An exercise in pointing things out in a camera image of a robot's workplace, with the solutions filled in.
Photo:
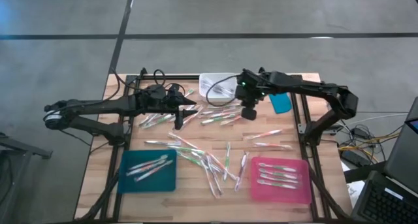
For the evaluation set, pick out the black power brick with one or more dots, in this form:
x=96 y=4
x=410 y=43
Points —
x=360 y=132

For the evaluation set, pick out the pink plastic bin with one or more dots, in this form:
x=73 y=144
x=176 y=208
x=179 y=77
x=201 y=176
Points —
x=281 y=196

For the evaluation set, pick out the dark grey open laptop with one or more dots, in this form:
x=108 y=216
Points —
x=382 y=204

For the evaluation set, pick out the black power strip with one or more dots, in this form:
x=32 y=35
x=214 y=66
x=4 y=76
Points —
x=351 y=156

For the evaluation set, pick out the black aluminium table frame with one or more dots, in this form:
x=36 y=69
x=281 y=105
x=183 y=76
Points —
x=183 y=77

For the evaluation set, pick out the teal plastic lid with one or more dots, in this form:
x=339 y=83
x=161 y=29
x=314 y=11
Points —
x=281 y=104

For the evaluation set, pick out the black metal stand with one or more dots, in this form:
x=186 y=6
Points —
x=19 y=147

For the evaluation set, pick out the white paper sheet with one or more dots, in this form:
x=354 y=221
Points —
x=356 y=188

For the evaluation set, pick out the teal plastic bin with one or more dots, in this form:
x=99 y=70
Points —
x=147 y=186

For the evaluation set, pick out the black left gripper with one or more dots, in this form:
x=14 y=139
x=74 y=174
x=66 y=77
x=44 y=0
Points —
x=151 y=101

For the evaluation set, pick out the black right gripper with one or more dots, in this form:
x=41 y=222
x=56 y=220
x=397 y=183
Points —
x=251 y=87

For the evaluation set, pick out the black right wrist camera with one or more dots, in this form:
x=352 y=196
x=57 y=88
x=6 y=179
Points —
x=249 y=114

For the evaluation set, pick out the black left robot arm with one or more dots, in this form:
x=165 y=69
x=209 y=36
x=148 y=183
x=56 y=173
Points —
x=98 y=106

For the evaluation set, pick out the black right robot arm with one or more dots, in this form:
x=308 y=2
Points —
x=310 y=87

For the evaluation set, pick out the white plastic bin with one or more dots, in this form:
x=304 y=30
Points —
x=212 y=76

